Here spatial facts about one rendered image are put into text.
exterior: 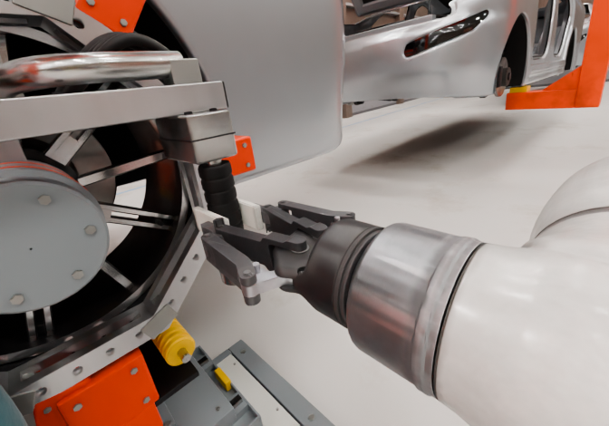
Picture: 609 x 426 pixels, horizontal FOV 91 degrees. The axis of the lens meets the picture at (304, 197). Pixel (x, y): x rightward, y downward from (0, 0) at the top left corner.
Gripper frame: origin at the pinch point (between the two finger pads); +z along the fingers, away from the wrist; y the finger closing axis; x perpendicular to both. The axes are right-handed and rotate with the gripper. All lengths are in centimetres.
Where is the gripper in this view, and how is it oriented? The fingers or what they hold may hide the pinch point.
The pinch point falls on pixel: (227, 217)
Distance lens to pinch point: 36.1
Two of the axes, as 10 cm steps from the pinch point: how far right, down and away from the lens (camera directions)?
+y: 7.1, -3.2, 6.3
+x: -1.2, -9.3, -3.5
